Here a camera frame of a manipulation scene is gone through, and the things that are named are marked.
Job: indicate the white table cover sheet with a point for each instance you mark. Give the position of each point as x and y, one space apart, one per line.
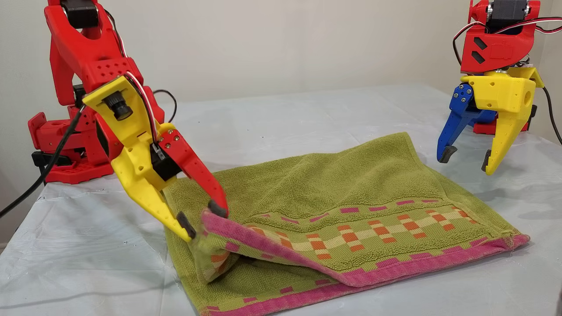
88 272

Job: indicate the small camera on red arm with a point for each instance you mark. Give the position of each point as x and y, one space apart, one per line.
117 105

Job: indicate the green towel with pink border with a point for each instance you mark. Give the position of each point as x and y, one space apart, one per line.
351 175

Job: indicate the black table clamp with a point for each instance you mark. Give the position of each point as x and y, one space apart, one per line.
40 159

